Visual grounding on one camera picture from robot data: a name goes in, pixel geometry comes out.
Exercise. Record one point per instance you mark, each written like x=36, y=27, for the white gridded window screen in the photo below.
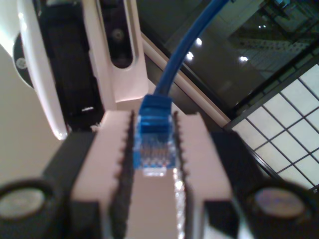
x=286, y=124

